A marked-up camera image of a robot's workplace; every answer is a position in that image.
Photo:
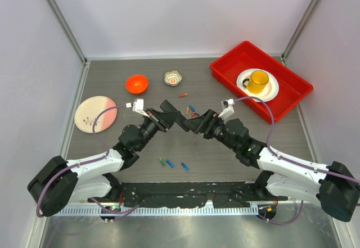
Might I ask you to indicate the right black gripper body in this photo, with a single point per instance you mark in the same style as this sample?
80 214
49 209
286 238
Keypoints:
211 118

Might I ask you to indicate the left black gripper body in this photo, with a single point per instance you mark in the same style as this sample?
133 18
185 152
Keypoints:
159 121

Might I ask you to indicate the black remote control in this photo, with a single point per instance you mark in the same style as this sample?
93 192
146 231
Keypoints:
166 106

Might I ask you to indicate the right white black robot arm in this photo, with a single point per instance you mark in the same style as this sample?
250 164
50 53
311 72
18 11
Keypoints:
331 187

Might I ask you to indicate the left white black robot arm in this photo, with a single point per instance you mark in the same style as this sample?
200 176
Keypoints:
61 181

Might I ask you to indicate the green battery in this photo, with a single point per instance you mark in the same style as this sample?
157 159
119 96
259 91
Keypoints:
162 162

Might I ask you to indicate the small patterned flower bowl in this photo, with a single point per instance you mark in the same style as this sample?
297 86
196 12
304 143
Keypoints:
172 78

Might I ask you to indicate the blue battery middle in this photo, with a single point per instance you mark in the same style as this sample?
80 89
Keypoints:
170 163

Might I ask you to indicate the blue battery right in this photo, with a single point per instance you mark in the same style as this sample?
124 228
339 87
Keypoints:
185 167

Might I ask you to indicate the orange bowl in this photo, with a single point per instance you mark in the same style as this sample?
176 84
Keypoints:
137 84

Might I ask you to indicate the yellow glass mug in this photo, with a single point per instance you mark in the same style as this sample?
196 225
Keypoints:
256 82

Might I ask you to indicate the white plate in bin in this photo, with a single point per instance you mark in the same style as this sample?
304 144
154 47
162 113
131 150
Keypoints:
269 92

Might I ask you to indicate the pink white floral plate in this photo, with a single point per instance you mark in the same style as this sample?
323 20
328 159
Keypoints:
89 109

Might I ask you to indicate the red plastic bin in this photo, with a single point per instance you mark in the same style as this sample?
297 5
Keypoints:
245 56

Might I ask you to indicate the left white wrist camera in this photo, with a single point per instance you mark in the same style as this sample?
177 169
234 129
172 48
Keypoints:
137 106

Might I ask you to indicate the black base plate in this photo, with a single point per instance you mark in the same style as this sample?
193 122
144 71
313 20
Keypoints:
186 195

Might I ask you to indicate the slotted cable duct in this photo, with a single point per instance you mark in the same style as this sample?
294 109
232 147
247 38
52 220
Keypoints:
207 210

